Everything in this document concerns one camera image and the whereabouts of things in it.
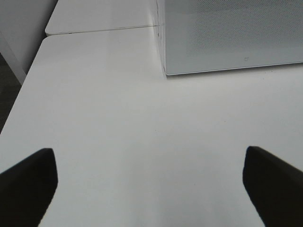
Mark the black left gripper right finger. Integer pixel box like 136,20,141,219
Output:
242,146,303,227

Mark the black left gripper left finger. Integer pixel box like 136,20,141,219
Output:
0,148,58,227

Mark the white microwave door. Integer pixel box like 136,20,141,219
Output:
158,0,303,75

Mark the white microwave oven body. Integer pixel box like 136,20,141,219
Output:
155,0,167,75

